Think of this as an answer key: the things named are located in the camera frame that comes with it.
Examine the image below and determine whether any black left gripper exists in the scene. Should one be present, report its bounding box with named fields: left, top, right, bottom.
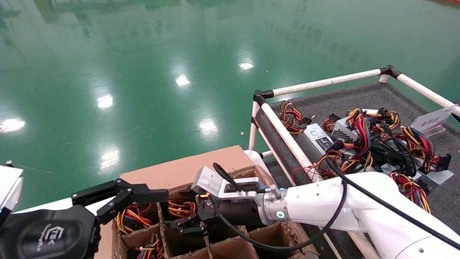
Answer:
left=0, top=179, right=169, bottom=259

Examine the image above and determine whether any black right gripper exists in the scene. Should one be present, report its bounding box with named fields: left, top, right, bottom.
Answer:
left=166, top=188, right=267, bottom=237

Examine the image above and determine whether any silver power supply with wires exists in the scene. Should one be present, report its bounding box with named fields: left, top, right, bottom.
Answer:
left=167, top=200, right=197, bottom=218
left=114, top=203, right=156, bottom=235
left=395, top=126, right=454, bottom=196

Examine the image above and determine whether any cardboard box with dividers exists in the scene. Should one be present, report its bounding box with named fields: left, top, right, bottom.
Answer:
left=94, top=145, right=320, bottom=259

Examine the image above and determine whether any slim labelled power supply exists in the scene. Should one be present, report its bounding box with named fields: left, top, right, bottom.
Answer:
left=280, top=101, right=335, bottom=154

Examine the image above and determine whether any mesh-sided silver power supply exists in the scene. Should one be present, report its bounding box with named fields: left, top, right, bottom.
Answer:
left=322, top=107, right=401, bottom=144

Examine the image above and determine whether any clear acrylic sign holder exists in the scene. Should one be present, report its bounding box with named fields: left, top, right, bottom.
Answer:
left=410, top=106, right=457, bottom=138

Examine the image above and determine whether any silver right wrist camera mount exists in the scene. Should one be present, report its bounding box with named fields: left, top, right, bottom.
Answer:
left=191, top=166, right=278, bottom=203

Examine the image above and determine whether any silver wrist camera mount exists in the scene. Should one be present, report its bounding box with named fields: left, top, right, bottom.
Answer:
left=0, top=165, right=24, bottom=221
left=191, top=166, right=278, bottom=203

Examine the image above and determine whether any coloured wires front box cell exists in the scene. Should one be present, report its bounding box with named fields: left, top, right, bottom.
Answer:
left=136, top=233, right=166, bottom=259

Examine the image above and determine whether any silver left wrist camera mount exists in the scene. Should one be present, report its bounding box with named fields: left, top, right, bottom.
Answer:
left=0, top=165, right=24, bottom=221

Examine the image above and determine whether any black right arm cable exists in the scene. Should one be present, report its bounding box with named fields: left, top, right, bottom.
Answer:
left=208, top=140, right=460, bottom=252

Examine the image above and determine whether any silver power supply under wires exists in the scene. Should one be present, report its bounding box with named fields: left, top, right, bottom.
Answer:
left=292, top=140, right=414, bottom=182

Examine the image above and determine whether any pipe-frame cart with grey felt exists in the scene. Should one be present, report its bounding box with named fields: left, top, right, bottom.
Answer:
left=248, top=65, right=460, bottom=259

